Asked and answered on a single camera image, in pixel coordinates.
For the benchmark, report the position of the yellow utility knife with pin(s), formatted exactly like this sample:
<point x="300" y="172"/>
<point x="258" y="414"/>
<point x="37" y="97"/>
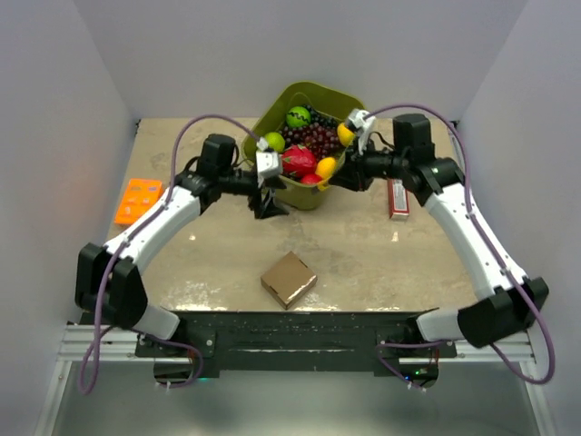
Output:
<point x="323" y="186"/>

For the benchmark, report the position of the olive green plastic basin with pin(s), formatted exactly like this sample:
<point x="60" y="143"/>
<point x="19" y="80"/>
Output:
<point x="325" y="100"/>

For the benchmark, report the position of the green pear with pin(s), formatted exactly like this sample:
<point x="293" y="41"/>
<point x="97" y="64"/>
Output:
<point x="275" y="141"/>

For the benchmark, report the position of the red dragon fruit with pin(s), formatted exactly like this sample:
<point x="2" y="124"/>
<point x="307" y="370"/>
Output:
<point x="298" y="161"/>

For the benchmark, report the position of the red rectangular carton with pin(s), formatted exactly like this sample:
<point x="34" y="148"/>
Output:
<point x="398" y="200"/>

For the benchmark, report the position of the orange yellow mango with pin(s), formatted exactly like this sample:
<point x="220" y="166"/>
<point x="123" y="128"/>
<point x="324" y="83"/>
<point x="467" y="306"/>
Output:
<point x="326" y="168"/>

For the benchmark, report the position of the purple grape bunch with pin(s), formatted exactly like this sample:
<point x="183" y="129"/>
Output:
<point x="322" y="141"/>

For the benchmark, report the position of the dark black grape bunch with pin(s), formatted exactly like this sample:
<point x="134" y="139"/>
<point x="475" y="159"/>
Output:
<point x="320" y="118"/>

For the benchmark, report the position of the red apple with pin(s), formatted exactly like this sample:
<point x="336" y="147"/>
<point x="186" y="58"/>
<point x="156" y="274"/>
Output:
<point x="311" y="179"/>

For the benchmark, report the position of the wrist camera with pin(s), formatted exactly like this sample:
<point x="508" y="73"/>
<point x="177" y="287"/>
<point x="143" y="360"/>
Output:
<point x="268" y="162"/>
<point x="361" y="123"/>

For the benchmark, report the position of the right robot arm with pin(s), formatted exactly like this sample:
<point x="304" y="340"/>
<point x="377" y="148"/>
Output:
<point x="507" y="296"/>

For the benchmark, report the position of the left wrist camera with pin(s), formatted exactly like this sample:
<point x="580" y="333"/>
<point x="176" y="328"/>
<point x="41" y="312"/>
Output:
<point x="268" y="162"/>

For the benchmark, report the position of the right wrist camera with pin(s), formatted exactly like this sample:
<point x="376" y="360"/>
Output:
<point x="361" y="123"/>

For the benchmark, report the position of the green striped ball fruit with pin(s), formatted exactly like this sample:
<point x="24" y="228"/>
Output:
<point x="297" y="116"/>

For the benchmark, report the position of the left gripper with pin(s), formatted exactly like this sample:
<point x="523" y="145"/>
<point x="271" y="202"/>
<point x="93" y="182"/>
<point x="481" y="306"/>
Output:
<point x="267" y="208"/>

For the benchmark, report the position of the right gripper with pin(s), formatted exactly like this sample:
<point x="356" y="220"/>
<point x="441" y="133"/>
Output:
<point x="353" y="174"/>

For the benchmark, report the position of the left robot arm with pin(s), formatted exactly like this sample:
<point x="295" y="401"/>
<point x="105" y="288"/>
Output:
<point x="109" y="278"/>

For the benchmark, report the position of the orange plastic box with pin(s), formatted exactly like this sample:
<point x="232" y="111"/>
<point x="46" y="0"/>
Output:
<point x="139" y="197"/>

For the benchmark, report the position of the yellow lemon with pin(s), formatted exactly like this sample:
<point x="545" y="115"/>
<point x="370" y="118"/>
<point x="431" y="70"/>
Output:
<point x="345" y="135"/>

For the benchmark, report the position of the brown cardboard express box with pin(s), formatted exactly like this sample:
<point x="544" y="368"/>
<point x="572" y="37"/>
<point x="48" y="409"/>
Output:
<point x="288" y="280"/>

